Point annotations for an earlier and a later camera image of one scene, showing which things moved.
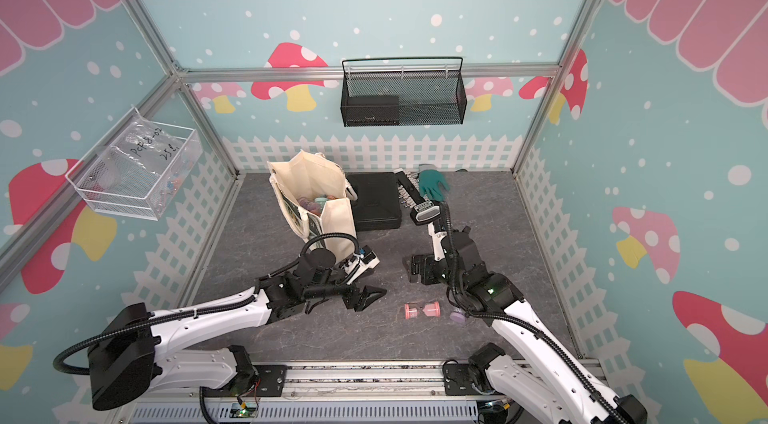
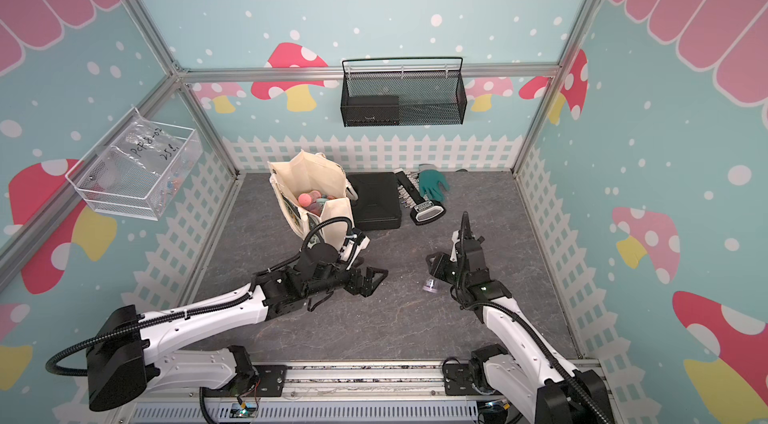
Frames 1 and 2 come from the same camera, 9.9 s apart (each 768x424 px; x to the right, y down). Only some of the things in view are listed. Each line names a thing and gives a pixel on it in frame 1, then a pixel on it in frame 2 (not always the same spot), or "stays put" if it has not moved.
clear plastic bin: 142,172 stays put
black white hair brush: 424,212 stays put
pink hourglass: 413,310 to 305,199
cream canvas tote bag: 316,196 stays put
